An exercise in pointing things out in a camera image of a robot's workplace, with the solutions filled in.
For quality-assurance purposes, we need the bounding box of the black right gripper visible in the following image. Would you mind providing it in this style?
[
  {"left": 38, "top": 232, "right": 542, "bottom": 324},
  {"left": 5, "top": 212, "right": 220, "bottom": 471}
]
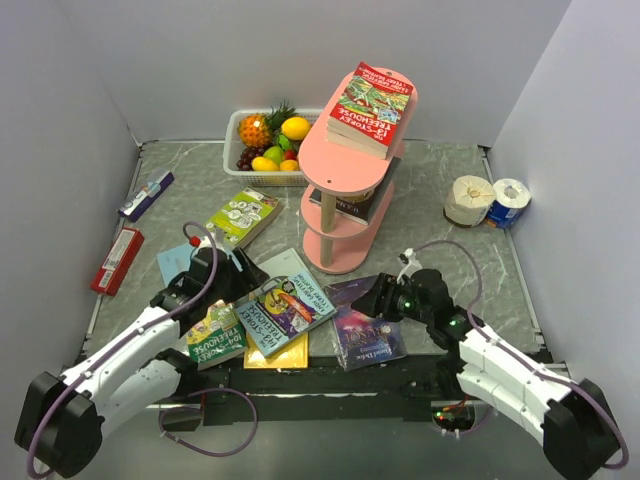
[{"left": 350, "top": 272, "right": 432, "bottom": 325}]

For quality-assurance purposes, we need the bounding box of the grey Great Gatsby book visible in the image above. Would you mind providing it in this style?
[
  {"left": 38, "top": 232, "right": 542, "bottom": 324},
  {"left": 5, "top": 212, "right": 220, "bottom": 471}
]
[{"left": 258, "top": 248, "right": 307, "bottom": 292}]

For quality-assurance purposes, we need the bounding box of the purple shrink-wrapped Robinson Crusoe book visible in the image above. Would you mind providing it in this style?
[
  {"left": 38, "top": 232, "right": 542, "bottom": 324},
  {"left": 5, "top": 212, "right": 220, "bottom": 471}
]
[{"left": 324, "top": 276, "right": 407, "bottom": 371}]

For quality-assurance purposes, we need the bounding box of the blue 143-Storey Treehouse book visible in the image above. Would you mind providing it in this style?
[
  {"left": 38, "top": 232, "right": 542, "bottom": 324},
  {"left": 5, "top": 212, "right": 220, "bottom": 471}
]
[{"left": 234, "top": 270, "right": 336, "bottom": 357}]

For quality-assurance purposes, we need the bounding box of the red 13-Storey Treehouse book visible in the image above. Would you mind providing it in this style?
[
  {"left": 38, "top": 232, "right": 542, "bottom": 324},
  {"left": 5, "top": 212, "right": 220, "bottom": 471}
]
[{"left": 327, "top": 62, "right": 414, "bottom": 152}]

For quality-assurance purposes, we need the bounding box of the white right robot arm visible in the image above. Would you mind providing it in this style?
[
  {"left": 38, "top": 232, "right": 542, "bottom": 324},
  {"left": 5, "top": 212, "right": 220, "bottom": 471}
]
[{"left": 351, "top": 269, "right": 629, "bottom": 479}]

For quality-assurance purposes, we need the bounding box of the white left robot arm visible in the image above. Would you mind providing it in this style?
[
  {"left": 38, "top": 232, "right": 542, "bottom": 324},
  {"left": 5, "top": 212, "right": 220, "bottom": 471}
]
[{"left": 14, "top": 247, "right": 269, "bottom": 478}]

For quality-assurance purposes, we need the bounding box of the lime green paperback book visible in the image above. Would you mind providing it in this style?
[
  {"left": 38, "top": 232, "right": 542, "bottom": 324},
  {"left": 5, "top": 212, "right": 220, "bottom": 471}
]
[{"left": 205, "top": 187, "right": 283, "bottom": 248}]

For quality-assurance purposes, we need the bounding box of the green 104-Storey Treehouse book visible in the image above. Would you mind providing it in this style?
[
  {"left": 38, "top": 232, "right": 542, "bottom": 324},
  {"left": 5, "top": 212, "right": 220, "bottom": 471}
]
[{"left": 186, "top": 301, "right": 248, "bottom": 370}]

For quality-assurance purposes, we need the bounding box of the light blue cat booklet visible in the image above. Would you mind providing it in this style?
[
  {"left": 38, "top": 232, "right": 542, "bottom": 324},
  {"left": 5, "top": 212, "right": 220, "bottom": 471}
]
[{"left": 156, "top": 243, "right": 196, "bottom": 287}]

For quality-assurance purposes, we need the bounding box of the yellow file folder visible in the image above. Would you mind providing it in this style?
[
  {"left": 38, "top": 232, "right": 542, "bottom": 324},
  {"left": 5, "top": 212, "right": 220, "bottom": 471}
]
[{"left": 243, "top": 334, "right": 309, "bottom": 370}]

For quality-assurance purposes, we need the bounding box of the black book on shelf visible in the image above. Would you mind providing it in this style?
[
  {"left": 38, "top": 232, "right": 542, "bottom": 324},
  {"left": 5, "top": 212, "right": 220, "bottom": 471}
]
[{"left": 336, "top": 156, "right": 402, "bottom": 225}]

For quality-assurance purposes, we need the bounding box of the pink three-tier wooden shelf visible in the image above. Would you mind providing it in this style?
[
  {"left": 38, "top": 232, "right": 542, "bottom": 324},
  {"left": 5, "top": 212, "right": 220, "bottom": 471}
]
[{"left": 299, "top": 75, "right": 394, "bottom": 274}]

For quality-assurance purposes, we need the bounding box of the yellow mango front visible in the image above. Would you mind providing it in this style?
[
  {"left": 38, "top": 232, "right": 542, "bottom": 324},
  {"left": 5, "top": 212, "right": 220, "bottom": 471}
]
[{"left": 251, "top": 156, "right": 280, "bottom": 172}]

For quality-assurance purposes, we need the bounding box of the orange fruit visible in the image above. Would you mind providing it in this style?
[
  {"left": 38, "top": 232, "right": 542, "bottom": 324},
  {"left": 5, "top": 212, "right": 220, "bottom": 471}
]
[{"left": 279, "top": 159, "right": 300, "bottom": 172}]

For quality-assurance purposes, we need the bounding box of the dark red grapes bunch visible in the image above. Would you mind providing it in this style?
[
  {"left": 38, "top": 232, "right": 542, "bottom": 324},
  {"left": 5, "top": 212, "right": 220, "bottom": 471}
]
[{"left": 236, "top": 147, "right": 265, "bottom": 171}]

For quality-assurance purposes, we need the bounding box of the green pear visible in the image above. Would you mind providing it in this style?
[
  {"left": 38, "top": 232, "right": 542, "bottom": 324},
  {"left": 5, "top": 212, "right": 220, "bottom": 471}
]
[{"left": 263, "top": 146, "right": 285, "bottom": 165}]

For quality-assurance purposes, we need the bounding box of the white plastic fruit basket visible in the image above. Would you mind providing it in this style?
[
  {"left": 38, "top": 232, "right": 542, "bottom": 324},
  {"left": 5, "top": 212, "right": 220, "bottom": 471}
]
[{"left": 223, "top": 109, "right": 307, "bottom": 187}]

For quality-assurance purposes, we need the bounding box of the purple white toothpaste box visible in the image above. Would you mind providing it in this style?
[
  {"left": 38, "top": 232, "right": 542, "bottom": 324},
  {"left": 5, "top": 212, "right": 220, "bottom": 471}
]
[{"left": 117, "top": 168, "right": 175, "bottom": 222}]

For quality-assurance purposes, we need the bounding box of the beige wrapped toilet roll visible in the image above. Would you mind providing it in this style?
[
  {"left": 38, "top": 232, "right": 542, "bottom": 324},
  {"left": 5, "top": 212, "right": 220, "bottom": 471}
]
[{"left": 443, "top": 175, "right": 495, "bottom": 227}]

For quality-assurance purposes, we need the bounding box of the red rectangular box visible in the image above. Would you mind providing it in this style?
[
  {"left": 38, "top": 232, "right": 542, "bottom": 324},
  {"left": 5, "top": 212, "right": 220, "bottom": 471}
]
[{"left": 90, "top": 227, "right": 144, "bottom": 296}]

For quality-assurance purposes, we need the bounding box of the orange pineapple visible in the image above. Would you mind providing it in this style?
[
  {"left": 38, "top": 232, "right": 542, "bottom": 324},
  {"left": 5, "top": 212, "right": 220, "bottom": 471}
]
[{"left": 236, "top": 113, "right": 272, "bottom": 147}]

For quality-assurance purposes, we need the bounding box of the floral Little Women book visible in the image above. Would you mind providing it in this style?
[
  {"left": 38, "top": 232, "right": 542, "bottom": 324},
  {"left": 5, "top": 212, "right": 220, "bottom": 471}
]
[{"left": 327, "top": 130, "right": 388, "bottom": 159}]

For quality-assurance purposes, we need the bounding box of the yellow lemon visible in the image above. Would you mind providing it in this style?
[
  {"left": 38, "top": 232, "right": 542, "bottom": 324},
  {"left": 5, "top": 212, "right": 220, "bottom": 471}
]
[{"left": 281, "top": 116, "right": 312, "bottom": 141}]

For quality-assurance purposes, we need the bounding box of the blue wrapped toilet roll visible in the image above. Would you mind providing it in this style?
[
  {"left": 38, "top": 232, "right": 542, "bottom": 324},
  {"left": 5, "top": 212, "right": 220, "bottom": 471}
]
[{"left": 486, "top": 178, "right": 532, "bottom": 229}]

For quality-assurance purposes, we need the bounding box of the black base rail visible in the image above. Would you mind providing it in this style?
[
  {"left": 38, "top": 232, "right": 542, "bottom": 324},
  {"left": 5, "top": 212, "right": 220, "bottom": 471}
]
[{"left": 155, "top": 355, "right": 492, "bottom": 432}]

